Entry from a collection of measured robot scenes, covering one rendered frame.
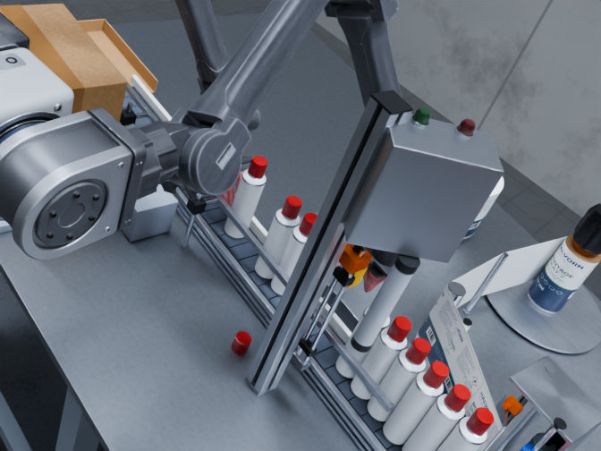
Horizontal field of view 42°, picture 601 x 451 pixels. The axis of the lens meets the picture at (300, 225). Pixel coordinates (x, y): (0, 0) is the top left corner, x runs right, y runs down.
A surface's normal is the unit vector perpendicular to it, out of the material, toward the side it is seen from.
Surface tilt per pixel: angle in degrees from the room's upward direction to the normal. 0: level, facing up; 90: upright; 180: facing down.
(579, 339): 0
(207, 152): 63
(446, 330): 90
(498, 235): 0
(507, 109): 90
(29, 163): 30
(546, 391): 0
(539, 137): 90
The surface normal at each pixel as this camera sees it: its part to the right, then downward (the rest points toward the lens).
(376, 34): 0.77, 0.37
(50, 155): 0.27, -0.69
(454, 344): -0.94, -0.12
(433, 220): 0.04, 0.68
